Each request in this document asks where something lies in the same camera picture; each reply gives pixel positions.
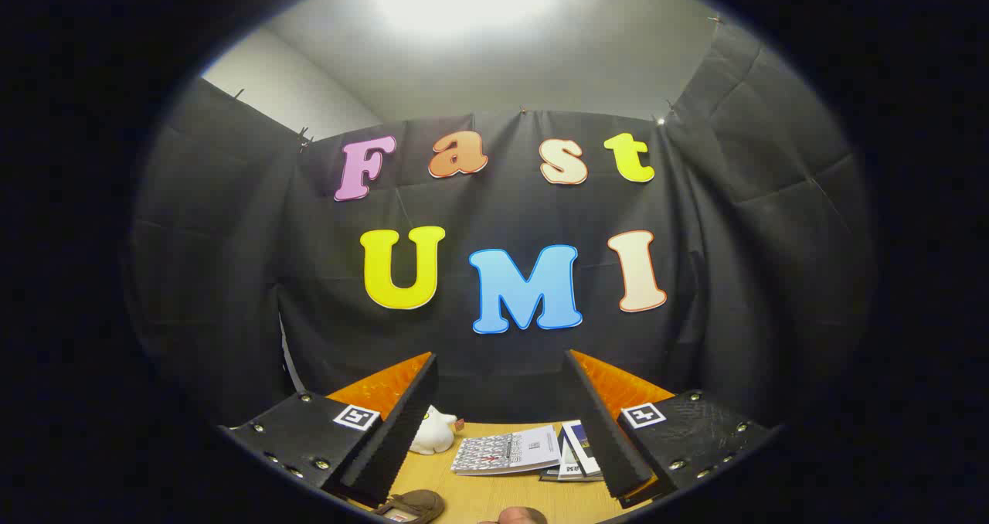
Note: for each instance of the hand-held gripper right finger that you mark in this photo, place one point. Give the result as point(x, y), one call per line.
point(610, 447)

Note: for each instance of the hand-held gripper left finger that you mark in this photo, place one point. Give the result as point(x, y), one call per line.
point(402, 439)

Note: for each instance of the brown fuzzy shoe with bow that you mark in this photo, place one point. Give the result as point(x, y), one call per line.
point(413, 505)
point(519, 517)

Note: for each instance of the white book blue photo cover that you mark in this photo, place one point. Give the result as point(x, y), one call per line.
point(581, 447)

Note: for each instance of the white duck plush toy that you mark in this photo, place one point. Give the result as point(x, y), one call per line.
point(431, 435)

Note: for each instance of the dark covered book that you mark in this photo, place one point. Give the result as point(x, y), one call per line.
point(568, 478)

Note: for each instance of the grey patterned book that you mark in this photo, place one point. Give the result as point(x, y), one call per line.
point(506, 453)

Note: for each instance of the black backdrop cloth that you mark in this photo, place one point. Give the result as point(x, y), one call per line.
point(232, 277)

